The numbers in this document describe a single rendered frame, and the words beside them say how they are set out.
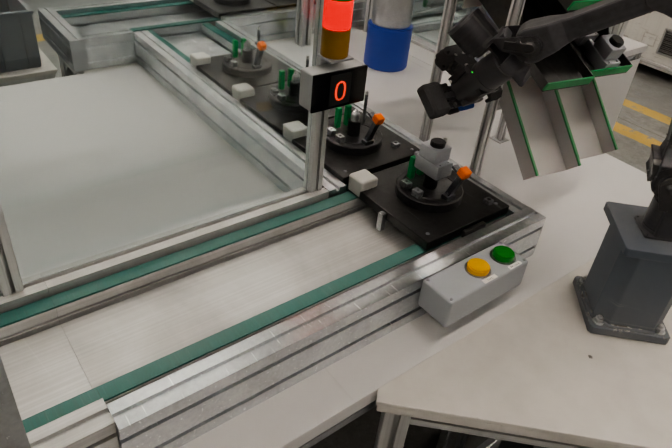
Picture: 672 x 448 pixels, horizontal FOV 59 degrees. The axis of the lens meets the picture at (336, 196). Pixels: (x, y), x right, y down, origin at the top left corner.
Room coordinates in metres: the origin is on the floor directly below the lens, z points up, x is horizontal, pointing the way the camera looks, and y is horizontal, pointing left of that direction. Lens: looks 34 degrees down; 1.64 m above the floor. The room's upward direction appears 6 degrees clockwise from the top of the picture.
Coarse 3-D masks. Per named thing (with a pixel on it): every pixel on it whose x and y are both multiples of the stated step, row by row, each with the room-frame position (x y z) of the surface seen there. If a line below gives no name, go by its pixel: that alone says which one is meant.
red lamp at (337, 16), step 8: (328, 0) 0.99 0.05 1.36; (352, 0) 1.00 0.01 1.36; (328, 8) 0.99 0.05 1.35; (336, 8) 0.98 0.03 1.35; (344, 8) 0.98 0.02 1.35; (352, 8) 1.00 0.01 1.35; (328, 16) 0.99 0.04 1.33; (336, 16) 0.98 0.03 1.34; (344, 16) 0.99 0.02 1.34; (328, 24) 0.99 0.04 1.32; (336, 24) 0.98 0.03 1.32; (344, 24) 0.99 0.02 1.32
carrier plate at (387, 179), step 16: (384, 176) 1.09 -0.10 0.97; (352, 192) 1.04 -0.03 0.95; (368, 192) 1.02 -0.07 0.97; (384, 192) 1.03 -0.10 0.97; (464, 192) 1.06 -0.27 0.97; (480, 192) 1.07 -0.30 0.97; (384, 208) 0.97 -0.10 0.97; (400, 208) 0.98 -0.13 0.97; (464, 208) 1.00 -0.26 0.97; (480, 208) 1.01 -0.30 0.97; (496, 208) 1.01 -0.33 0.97; (400, 224) 0.93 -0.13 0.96; (416, 224) 0.93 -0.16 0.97; (432, 224) 0.93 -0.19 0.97; (448, 224) 0.94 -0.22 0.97; (464, 224) 0.94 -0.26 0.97; (416, 240) 0.89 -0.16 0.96; (432, 240) 0.88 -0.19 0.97
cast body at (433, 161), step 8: (424, 144) 1.04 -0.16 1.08; (432, 144) 1.03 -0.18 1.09; (440, 144) 1.03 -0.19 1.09; (416, 152) 1.08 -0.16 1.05; (424, 152) 1.04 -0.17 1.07; (432, 152) 1.02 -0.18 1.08; (440, 152) 1.02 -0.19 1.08; (448, 152) 1.04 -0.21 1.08; (416, 160) 1.05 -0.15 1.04; (424, 160) 1.03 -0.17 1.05; (432, 160) 1.02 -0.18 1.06; (440, 160) 1.02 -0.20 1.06; (448, 160) 1.04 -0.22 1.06; (424, 168) 1.03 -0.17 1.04; (432, 168) 1.01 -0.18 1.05; (440, 168) 1.01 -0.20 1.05; (448, 168) 1.02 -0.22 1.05; (432, 176) 1.01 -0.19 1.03; (440, 176) 1.01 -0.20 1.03
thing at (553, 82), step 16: (480, 0) 1.32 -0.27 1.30; (496, 0) 1.28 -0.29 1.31; (528, 0) 1.38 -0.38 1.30; (544, 0) 1.34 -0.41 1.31; (496, 16) 1.27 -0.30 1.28; (528, 16) 1.33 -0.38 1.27; (528, 64) 1.17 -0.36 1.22; (544, 64) 1.20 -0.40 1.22; (560, 64) 1.21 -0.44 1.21; (576, 64) 1.22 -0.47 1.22; (544, 80) 1.12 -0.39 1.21; (560, 80) 1.17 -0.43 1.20; (576, 80) 1.15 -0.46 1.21
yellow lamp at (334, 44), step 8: (328, 32) 0.99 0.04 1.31; (336, 32) 0.98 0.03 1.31; (344, 32) 0.99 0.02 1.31; (328, 40) 0.98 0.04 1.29; (336, 40) 0.98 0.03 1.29; (344, 40) 0.99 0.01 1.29; (320, 48) 1.00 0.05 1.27; (328, 48) 0.98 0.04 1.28; (336, 48) 0.98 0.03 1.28; (344, 48) 0.99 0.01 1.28; (328, 56) 0.98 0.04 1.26; (336, 56) 0.98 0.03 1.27; (344, 56) 0.99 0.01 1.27
